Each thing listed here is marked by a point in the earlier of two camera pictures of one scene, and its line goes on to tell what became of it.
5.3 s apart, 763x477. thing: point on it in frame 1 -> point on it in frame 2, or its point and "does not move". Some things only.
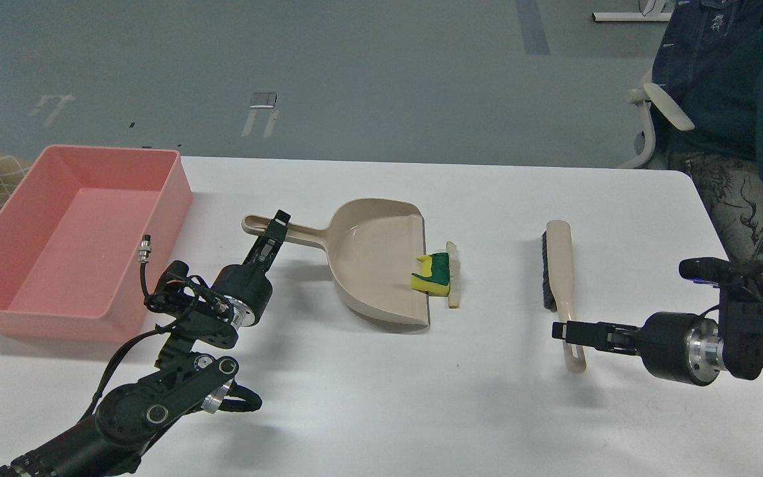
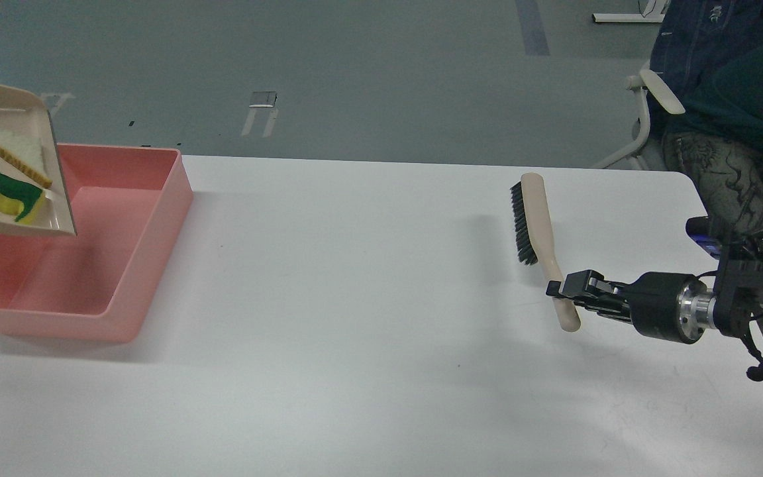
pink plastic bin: x=74 y=248 does not move
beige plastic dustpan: x=372 y=246 -> x=9 y=167
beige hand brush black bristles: x=558 y=285 -> x=534 y=245
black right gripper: x=679 y=347 -> x=669 y=306
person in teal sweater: x=738 y=67 does not move
